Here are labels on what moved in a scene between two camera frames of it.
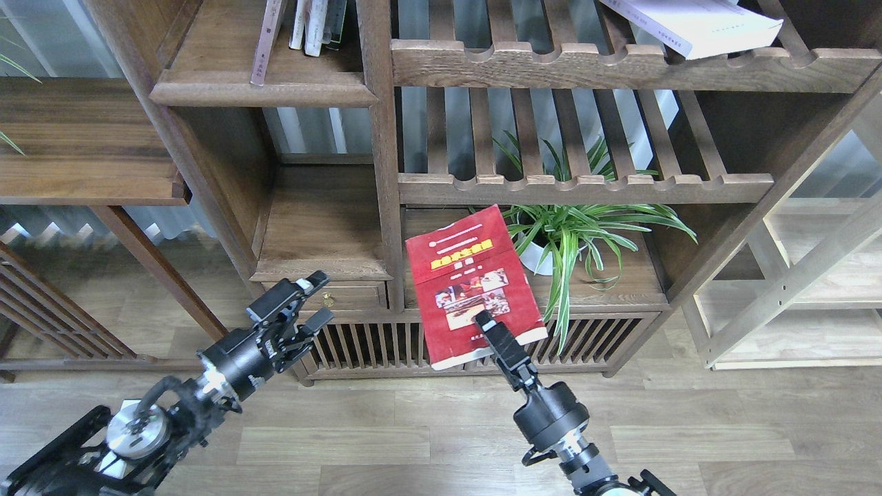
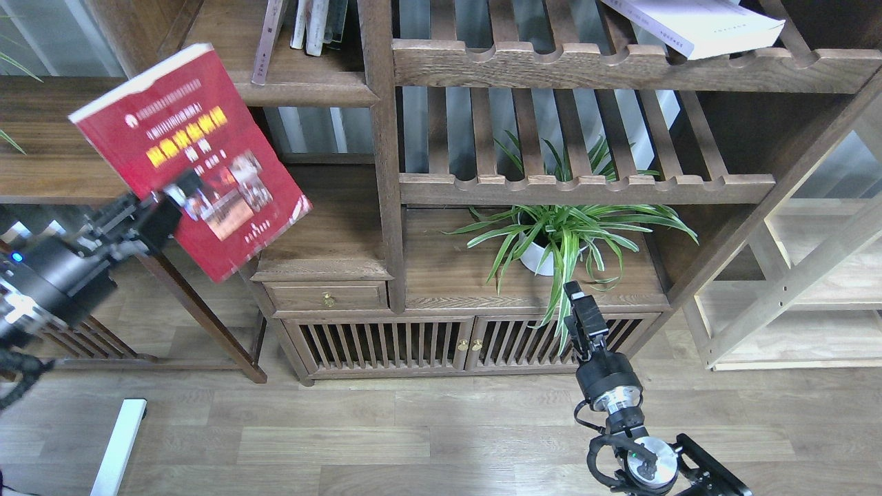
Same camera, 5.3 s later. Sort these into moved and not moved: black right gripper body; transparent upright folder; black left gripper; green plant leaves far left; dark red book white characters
Moved: black right gripper body; black left gripper
Not moved: green plant leaves far left; transparent upright folder; dark red book white characters
